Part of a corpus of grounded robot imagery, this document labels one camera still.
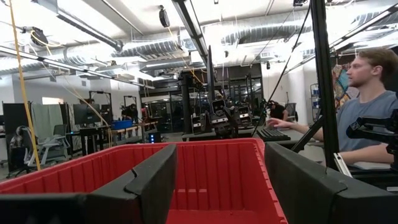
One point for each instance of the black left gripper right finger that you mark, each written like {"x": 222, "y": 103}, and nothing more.
{"x": 326, "y": 205}

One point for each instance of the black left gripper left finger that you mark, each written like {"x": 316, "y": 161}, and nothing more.
{"x": 93, "y": 208}

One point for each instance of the red ribbed plastic bin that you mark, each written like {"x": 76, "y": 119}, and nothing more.
{"x": 217, "y": 174}

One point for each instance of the silver metal bar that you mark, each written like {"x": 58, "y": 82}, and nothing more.
{"x": 342, "y": 165}

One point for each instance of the black desk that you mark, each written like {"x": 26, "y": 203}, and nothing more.
{"x": 289, "y": 143}

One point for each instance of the white office chair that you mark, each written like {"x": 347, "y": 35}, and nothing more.
{"x": 49, "y": 143}

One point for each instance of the black computer keyboard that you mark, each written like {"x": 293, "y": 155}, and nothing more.
{"x": 273, "y": 134}

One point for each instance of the blue plastic tub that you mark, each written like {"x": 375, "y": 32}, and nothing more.
{"x": 122, "y": 124}

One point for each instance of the person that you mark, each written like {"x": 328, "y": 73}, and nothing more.
{"x": 278, "y": 111}
{"x": 130, "y": 112}
{"x": 363, "y": 124}

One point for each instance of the wooden workbench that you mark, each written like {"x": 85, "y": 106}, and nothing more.
{"x": 133, "y": 128}

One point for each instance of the computer tower with blue lights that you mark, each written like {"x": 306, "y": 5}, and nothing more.
{"x": 154, "y": 137}

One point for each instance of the black monitor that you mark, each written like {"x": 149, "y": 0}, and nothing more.
{"x": 86, "y": 113}

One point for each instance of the pale green curtain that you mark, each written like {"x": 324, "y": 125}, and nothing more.
{"x": 46, "y": 119}

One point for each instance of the shelf with blue items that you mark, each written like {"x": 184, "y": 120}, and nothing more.
{"x": 314, "y": 99}

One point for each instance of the black standing panel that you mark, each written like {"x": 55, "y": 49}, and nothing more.
{"x": 15, "y": 115}

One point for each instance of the black background robot station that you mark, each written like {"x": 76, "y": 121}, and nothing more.
{"x": 224, "y": 121}

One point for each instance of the grey ceiling pipe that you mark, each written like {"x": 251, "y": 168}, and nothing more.
{"x": 87, "y": 26}

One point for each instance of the black diagonal frame brace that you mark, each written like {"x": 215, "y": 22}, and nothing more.
{"x": 306, "y": 135}

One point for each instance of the colourful wall tapestry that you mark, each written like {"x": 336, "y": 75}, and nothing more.
{"x": 340, "y": 84}

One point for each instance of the silver ribbed ceiling duct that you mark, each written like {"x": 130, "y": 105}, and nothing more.
{"x": 149, "y": 48}

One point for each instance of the thin black frame post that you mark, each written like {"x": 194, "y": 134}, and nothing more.
{"x": 211, "y": 74}

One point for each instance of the large silver ceiling duct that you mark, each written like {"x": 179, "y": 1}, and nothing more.
{"x": 264, "y": 32}

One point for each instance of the black overhead frame beam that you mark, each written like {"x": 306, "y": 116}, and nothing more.
{"x": 191, "y": 25}

